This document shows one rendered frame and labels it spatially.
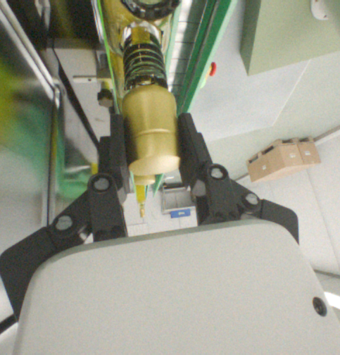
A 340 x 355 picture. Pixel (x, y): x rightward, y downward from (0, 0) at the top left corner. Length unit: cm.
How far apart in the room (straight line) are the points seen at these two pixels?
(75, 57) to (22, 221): 34
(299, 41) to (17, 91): 60
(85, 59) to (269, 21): 41
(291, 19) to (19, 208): 59
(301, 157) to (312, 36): 349
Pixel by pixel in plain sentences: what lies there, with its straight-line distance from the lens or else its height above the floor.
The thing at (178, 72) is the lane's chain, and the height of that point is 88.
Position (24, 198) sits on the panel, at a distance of 22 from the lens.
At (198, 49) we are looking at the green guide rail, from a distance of 42.
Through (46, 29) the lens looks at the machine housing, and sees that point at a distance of 47.
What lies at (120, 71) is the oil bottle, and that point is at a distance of 20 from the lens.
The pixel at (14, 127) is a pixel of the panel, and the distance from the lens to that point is 23.
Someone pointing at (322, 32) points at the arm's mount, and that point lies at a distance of 65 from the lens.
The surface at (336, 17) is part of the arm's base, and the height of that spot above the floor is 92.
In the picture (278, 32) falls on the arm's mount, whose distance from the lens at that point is 58.
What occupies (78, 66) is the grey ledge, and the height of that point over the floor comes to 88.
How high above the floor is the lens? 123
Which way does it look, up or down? 15 degrees down
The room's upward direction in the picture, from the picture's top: 172 degrees clockwise
